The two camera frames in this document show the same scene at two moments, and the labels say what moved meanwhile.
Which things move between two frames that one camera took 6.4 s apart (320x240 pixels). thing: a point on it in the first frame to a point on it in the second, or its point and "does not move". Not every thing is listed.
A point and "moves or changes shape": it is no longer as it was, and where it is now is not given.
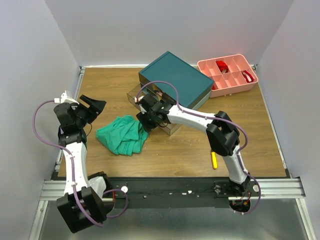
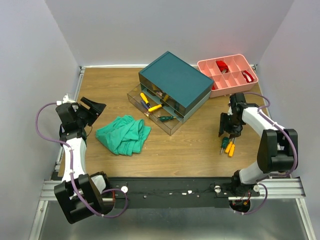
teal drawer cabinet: x=192 y=86 does not move
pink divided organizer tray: x=231 y=74 does not move
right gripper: x=145 y=122 to x=230 y=131
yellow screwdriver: x=214 y=159 moves or changes shape
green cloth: x=123 y=136 does not move
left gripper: x=97 y=105 does not move
